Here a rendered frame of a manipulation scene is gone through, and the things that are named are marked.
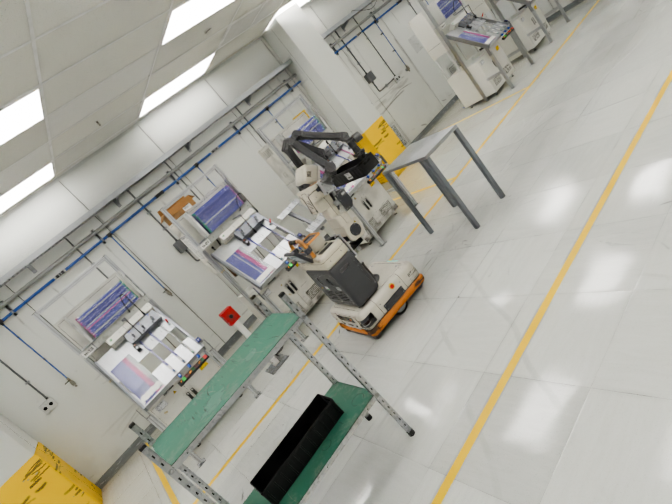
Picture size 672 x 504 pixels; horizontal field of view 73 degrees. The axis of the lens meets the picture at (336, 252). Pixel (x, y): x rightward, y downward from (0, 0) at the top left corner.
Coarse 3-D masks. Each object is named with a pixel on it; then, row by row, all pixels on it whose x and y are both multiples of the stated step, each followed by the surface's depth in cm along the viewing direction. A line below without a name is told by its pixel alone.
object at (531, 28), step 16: (464, 0) 784; (480, 0) 767; (496, 0) 780; (512, 0) 736; (528, 0) 724; (480, 16) 786; (512, 16) 786; (528, 16) 765; (528, 32) 760; (544, 32) 736; (512, 48) 790; (528, 48) 773
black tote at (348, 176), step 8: (352, 160) 385; (360, 160) 376; (368, 160) 355; (376, 160) 358; (344, 168) 405; (352, 168) 360; (360, 168) 352; (368, 168) 355; (336, 176) 389; (344, 176) 379; (352, 176) 370; (360, 176) 361; (336, 184) 401; (344, 184) 390
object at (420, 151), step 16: (448, 128) 390; (416, 144) 427; (432, 144) 384; (464, 144) 389; (400, 160) 420; (416, 160) 382; (432, 160) 373; (480, 160) 394; (432, 176) 453; (400, 192) 437; (448, 192) 383; (496, 192) 405; (416, 208) 444; (464, 208) 385
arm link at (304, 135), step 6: (294, 132) 346; (300, 132) 346; (306, 132) 349; (312, 132) 349; (318, 132) 349; (324, 132) 349; (330, 132) 349; (336, 132) 348; (342, 132) 348; (300, 138) 355; (306, 138) 350; (312, 138) 350; (318, 138) 350; (324, 138) 349; (330, 138) 349; (336, 138) 348; (342, 138) 347
